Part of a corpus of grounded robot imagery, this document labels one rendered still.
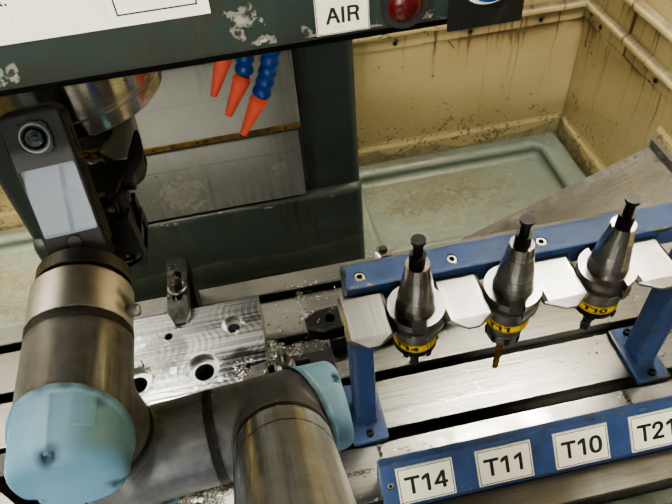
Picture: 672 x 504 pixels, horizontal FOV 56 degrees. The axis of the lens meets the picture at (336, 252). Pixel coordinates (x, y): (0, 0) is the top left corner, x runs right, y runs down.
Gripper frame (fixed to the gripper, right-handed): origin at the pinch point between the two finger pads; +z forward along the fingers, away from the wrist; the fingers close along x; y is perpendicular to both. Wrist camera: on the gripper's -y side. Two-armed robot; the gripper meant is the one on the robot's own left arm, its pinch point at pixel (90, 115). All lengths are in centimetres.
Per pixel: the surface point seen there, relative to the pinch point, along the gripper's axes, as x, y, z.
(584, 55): 101, 57, 76
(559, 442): 48, 48, -23
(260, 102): 16.1, -1.7, -5.0
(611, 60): 101, 52, 65
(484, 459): 37, 48, -23
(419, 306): 28.4, 18.1, -16.6
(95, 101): 3.3, -6.7, -8.3
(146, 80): 7.0, -5.7, -4.9
